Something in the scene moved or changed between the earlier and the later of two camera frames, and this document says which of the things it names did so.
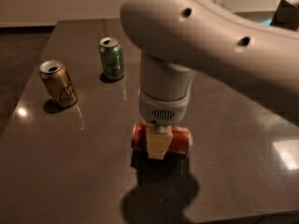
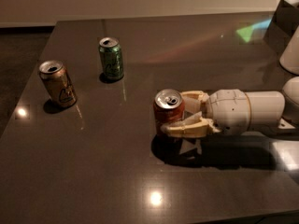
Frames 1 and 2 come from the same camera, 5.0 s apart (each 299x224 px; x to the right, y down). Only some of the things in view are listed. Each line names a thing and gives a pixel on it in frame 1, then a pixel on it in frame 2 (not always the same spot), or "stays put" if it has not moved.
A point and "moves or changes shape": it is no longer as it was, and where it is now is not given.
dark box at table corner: x=286 y=16 stays put
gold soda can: x=58 y=83 stays put
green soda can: x=112 y=58 stays put
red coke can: x=180 y=147 moves or changes shape
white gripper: x=163 y=110 -> x=230 y=108
